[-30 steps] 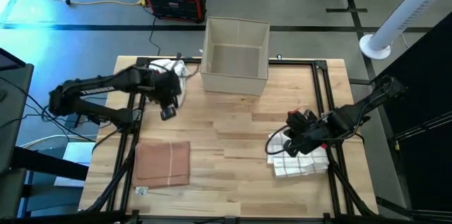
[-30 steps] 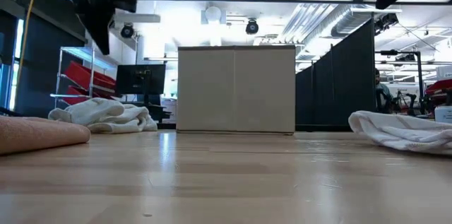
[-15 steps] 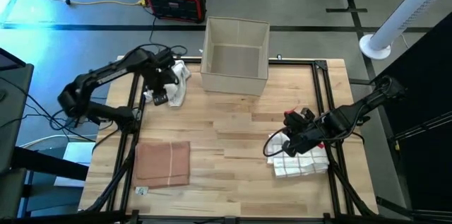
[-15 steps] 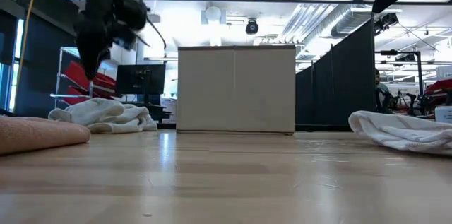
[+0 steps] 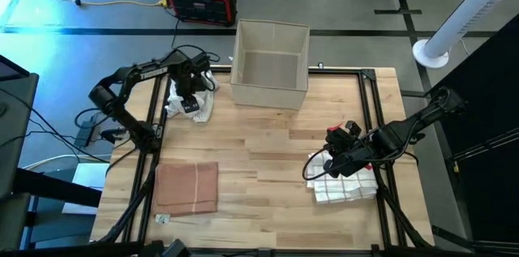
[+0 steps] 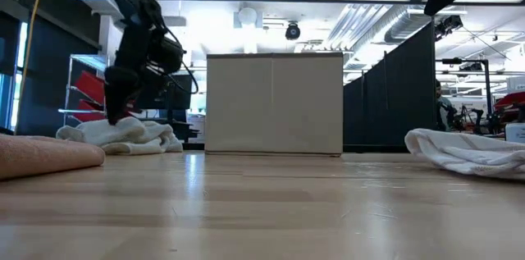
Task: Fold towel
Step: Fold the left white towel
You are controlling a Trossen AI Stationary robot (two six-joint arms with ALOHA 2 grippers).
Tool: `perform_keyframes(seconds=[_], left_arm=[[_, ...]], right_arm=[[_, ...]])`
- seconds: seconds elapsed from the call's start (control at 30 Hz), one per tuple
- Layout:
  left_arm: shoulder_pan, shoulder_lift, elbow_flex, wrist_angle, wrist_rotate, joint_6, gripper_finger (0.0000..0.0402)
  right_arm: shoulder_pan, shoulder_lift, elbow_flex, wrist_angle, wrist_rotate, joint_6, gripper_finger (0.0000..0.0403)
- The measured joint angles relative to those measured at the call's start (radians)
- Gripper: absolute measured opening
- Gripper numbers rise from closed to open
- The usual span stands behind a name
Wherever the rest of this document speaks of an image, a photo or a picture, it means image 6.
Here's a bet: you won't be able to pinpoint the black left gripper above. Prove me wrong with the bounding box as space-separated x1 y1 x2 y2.
103 20 165 126

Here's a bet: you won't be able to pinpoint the white plaid towel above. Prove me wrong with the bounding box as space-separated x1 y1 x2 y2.
404 127 525 182
56 116 185 157

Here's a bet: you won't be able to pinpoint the terracotta pink towel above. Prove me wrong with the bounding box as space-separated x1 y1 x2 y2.
0 132 107 181

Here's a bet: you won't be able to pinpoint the beige fabric storage box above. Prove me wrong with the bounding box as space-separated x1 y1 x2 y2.
204 52 345 157

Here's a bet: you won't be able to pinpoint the red shelf bin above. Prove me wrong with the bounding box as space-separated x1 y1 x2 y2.
72 99 108 123
73 70 106 105

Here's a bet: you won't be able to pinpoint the silver metal shelf rack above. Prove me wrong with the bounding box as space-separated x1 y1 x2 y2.
57 53 110 126

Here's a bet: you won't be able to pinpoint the black computer monitor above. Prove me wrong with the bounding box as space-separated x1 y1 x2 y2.
135 73 194 112

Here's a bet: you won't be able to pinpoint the person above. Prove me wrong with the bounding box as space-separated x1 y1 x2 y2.
434 79 458 132

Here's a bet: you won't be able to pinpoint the black room partition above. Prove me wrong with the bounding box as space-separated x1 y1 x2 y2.
343 21 437 148

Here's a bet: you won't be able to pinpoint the black background robot arms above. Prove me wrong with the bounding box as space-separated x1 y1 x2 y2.
450 103 493 135

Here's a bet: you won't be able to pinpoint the red bin stack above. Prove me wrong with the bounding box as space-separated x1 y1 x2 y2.
493 91 525 124

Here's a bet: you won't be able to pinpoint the small white box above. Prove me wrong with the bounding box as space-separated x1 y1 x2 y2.
504 122 525 144

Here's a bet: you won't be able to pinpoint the black bulky mounted camera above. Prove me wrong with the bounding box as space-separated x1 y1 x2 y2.
434 14 464 42

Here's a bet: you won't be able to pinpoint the silver ceiling air duct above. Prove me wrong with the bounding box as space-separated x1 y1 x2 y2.
384 4 436 44

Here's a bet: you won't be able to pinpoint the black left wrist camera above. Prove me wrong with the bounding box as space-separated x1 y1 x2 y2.
147 36 186 75

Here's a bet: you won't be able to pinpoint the black post rig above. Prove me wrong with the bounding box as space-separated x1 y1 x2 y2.
435 57 494 130

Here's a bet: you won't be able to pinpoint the yellow power cable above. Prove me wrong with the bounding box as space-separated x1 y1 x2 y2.
13 0 48 136

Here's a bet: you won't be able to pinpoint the black round ceiling camera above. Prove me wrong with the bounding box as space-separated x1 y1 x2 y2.
285 22 301 42

